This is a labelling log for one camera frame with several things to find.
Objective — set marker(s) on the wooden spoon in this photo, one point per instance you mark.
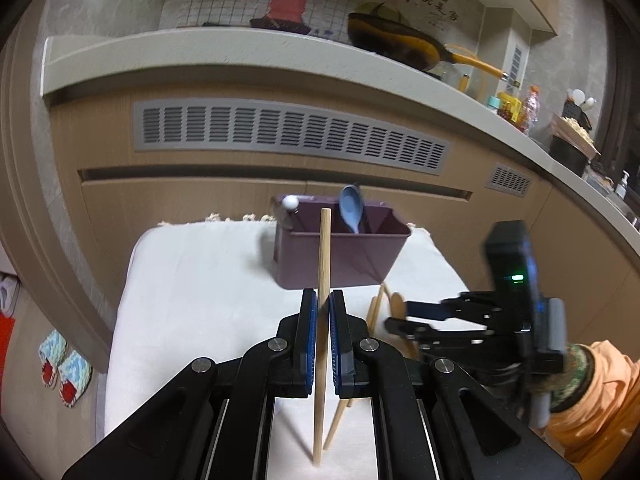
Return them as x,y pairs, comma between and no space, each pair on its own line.
398,305

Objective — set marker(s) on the large grey vent grille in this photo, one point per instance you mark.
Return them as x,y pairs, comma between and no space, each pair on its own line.
250,127

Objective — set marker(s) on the beige table cloth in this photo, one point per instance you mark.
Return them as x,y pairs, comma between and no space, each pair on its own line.
200,310

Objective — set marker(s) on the kitchen counter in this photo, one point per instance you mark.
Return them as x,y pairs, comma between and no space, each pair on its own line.
200,55

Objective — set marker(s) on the yellow container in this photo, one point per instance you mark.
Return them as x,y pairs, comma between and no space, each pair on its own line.
509,107

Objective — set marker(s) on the wooden kitchen cabinet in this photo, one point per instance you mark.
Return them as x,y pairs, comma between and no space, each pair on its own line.
175,195

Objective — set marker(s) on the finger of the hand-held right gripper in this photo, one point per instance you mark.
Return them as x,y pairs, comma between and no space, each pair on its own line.
405,329
430,310

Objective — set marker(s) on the teal cup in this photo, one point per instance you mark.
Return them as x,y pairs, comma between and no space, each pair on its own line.
494,102

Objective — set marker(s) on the white soap dispenser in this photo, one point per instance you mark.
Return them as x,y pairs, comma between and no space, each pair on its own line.
621,186

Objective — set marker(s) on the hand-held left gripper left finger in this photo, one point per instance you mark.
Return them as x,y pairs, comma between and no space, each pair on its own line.
306,340

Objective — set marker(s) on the red floor mat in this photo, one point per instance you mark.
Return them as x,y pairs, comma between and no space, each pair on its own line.
4,335

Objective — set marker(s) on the black pot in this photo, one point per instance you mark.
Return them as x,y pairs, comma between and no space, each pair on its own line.
567,154

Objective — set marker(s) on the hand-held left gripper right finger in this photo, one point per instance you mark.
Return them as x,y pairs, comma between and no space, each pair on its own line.
337,340

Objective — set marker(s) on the white shoe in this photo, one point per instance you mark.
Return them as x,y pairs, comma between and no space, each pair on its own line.
6,291

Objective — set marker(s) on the metal spoon with white ball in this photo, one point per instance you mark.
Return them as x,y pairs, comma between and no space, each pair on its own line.
290,203

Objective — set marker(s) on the blue knit slipper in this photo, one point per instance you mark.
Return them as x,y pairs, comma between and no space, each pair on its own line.
52,352
75,377

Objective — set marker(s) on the small grey vent grille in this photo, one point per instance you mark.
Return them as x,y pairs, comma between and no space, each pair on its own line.
509,179

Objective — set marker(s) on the wooden chopstick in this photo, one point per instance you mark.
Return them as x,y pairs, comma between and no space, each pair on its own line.
371,312
334,425
324,250

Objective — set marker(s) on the blue plastic spoon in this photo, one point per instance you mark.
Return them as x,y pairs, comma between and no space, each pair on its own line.
350,205

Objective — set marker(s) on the person's right forearm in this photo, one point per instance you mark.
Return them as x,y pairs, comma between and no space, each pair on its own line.
610,395

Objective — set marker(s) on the purple plastic utensil container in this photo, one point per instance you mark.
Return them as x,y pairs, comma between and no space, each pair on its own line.
350,260

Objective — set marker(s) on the clear bottle with orange cap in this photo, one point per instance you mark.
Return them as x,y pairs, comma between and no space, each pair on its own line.
531,110

